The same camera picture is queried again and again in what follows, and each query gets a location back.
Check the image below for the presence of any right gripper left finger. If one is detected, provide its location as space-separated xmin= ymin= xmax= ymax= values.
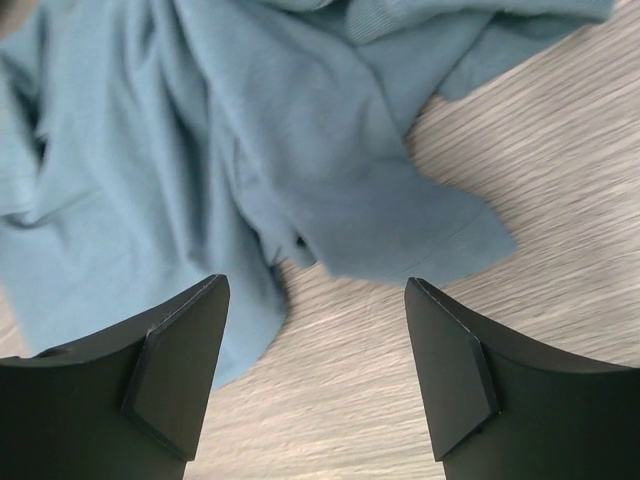
xmin=1 ymin=275 xmax=230 ymax=480

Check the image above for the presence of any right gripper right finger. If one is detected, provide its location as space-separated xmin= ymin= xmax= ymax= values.
xmin=404 ymin=278 xmax=639 ymax=480

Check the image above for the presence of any grey-blue t-shirt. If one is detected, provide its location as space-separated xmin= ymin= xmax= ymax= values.
xmin=1 ymin=1 xmax=614 ymax=386

